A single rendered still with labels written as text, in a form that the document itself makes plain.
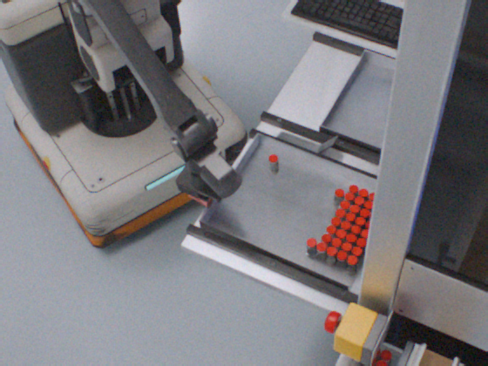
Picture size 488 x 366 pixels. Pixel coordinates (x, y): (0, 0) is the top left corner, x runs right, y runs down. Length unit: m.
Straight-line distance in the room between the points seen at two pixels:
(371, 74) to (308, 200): 0.40
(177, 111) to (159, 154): 1.13
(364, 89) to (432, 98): 0.94
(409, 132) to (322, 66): 0.94
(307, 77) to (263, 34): 1.38
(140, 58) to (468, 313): 0.70
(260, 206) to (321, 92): 0.35
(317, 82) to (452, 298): 0.78
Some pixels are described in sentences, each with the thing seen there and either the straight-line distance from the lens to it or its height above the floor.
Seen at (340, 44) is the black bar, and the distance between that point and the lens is 1.94.
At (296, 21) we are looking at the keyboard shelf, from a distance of 2.13.
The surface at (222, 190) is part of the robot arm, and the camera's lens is 1.45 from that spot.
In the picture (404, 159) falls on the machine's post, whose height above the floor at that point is 1.45.
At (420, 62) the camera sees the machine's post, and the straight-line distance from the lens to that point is 0.89.
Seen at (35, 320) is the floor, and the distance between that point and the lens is 2.63.
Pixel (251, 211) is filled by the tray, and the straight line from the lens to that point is 1.65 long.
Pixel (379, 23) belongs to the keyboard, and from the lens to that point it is 2.10.
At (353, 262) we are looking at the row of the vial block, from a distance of 1.54.
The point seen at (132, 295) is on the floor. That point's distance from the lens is 2.59.
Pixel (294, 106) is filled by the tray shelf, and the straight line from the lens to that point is 1.83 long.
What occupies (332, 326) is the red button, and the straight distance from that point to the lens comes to 1.38.
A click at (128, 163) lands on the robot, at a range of 2.53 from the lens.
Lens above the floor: 2.27
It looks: 58 degrees down
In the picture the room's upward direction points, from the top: 2 degrees counter-clockwise
